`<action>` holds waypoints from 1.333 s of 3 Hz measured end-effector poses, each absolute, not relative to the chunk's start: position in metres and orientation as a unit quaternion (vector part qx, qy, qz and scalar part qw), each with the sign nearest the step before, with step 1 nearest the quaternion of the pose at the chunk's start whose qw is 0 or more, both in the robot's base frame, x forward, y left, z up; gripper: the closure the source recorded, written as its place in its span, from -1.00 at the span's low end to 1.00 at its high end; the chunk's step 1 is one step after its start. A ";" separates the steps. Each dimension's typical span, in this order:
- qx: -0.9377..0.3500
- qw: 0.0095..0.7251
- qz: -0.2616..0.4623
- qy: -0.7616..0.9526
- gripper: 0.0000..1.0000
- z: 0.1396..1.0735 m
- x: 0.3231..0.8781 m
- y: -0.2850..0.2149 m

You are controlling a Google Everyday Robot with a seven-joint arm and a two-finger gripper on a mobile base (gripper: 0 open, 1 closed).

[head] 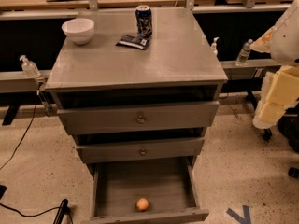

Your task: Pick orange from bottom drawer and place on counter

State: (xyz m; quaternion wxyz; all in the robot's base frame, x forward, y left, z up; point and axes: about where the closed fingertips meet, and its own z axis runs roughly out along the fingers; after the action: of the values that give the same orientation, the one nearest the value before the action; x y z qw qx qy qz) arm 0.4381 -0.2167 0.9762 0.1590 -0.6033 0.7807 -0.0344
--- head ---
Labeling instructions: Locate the black shoe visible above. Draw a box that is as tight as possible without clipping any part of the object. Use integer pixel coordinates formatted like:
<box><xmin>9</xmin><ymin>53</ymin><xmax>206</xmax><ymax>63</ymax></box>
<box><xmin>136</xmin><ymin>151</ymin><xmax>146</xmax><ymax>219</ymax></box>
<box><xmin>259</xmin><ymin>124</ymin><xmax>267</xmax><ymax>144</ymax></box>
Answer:
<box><xmin>278</xmin><ymin>117</ymin><xmax>299</xmax><ymax>152</ymax></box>

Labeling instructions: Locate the blue soda can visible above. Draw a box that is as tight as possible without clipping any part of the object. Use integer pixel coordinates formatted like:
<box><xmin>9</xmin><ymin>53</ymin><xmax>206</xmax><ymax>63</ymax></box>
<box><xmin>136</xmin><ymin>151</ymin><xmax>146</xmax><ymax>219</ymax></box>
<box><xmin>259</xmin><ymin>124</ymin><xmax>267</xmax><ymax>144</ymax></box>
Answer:
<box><xmin>135</xmin><ymin>5</ymin><xmax>152</xmax><ymax>37</ymax></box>

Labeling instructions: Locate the black stand on floor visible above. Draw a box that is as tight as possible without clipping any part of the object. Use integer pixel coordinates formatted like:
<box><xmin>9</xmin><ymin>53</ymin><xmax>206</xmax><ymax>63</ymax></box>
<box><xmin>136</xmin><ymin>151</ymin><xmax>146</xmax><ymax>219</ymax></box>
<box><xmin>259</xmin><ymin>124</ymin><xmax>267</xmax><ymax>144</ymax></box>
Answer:
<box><xmin>53</xmin><ymin>199</ymin><xmax>73</xmax><ymax>224</ymax></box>

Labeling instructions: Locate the white bowl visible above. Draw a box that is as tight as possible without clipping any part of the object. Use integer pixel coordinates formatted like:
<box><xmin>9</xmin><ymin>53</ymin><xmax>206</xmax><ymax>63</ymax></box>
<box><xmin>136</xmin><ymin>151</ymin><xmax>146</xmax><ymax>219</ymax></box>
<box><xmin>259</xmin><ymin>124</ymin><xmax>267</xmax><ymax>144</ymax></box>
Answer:
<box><xmin>62</xmin><ymin>18</ymin><xmax>94</xmax><ymax>45</ymax></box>

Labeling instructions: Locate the clear sanitizer pump bottle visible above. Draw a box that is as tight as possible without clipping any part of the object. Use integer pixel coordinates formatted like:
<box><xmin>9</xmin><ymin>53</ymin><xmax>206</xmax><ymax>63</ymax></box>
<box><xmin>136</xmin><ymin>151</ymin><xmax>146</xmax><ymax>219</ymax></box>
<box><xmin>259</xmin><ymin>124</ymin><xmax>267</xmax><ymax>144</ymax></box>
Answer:
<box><xmin>20</xmin><ymin>55</ymin><xmax>40</xmax><ymax>78</ymax></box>

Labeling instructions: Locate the grey top drawer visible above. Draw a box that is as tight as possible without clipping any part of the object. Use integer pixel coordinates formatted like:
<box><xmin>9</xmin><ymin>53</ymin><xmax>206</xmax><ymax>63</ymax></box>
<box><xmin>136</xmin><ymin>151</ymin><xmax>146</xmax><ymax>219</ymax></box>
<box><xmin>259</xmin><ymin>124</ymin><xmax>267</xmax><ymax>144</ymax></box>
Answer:
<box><xmin>58</xmin><ymin>101</ymin><xmax>219</xmax><ymax>134</ymax></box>

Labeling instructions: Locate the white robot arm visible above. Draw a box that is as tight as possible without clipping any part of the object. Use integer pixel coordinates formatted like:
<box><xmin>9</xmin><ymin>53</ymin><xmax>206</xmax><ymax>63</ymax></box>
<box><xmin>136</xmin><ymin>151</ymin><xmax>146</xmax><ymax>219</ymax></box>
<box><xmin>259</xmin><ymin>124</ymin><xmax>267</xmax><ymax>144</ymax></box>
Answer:
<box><xmin>251</xmin><ymin>0</ymin><xmax>299</xmax><ymax>129</ymax></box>

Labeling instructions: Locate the black floor cable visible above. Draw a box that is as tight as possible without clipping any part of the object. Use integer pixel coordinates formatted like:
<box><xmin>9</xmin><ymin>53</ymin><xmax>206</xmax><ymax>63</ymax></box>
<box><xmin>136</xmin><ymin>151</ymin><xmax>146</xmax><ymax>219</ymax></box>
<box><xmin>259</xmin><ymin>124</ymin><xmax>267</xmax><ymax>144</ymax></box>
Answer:
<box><xmin>0</xmin><ymin>105</ymin><xmax>38</xmax><ymax>171</ymax></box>

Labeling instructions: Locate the grey middle drawer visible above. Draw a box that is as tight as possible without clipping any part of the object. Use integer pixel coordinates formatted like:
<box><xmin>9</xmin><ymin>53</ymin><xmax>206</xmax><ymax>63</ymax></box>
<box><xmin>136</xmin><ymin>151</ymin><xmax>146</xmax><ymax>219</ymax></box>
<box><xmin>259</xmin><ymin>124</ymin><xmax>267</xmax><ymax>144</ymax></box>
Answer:
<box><xmin>76</xmin><ymin>138</ymin><xmax>205</xmax><ymax>164</ymax></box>

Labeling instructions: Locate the small white pump bottle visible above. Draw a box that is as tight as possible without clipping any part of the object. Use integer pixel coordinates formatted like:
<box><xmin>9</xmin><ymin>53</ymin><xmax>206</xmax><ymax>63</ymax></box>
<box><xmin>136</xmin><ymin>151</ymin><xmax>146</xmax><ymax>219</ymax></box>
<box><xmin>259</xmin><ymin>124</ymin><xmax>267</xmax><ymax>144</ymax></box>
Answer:
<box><xmin>211</xmin><ymin>37</ymin><xmax>219</xmax><ymax>56</ymax></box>

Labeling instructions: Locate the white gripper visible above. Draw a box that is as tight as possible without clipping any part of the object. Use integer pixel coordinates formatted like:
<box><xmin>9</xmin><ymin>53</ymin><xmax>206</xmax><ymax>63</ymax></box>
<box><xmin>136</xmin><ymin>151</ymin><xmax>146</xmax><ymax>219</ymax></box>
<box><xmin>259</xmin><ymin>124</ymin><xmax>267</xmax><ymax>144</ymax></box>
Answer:
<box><xmin>252</xmin><ymin>72</ymin><xmax>299</xmax><ymax>129</ymax></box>

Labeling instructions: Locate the grey open bottom drawer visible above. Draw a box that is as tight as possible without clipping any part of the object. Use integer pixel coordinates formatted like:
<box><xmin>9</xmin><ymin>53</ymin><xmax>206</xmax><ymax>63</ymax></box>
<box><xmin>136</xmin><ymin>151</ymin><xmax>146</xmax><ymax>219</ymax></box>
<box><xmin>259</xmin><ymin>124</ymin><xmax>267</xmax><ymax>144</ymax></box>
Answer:
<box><xmin>81</xmin><ymin>157</ymin><xmax>209</xmax><ymax>224</ymax></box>

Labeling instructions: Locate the clear water bottle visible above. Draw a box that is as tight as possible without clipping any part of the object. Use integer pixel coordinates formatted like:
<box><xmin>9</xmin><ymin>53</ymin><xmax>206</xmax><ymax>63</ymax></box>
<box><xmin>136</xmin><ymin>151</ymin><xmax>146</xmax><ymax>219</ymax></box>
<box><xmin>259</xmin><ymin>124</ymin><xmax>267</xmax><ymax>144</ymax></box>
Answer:
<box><xmin>235</xmin><ymin>39</ymin><xmax>253</xmax><ymax>66</ymax></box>

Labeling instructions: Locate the dark snack packet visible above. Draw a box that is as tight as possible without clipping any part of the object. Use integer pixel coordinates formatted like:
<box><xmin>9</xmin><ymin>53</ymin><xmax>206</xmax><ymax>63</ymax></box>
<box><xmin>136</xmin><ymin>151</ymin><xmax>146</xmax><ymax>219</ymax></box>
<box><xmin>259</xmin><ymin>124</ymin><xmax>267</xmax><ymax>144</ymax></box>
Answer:
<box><xmin>117</xmin><ymin>35</ymin><xmax>150</xmax><ymax>50</ymax></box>

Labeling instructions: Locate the grey drawer cabinet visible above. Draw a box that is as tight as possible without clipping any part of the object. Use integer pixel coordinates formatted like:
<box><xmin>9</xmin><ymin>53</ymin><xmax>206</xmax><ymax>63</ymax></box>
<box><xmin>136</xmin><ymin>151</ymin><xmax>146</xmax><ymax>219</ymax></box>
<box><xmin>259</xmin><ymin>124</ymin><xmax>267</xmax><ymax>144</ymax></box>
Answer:
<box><xmin>45</xmin><ymin>7</ymin><xmax>229</xmax><ymax>224</ymax></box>

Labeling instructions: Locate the orange fruit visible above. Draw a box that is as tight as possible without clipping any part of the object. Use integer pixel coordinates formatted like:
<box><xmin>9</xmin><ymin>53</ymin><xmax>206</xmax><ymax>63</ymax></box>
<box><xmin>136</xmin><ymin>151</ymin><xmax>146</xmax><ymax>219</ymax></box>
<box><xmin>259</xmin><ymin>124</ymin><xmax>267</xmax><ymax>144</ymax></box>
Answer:
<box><xmin>136</xmin><ymin>198</ymin><xmax>150</xmax><ymax>212</ymax></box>

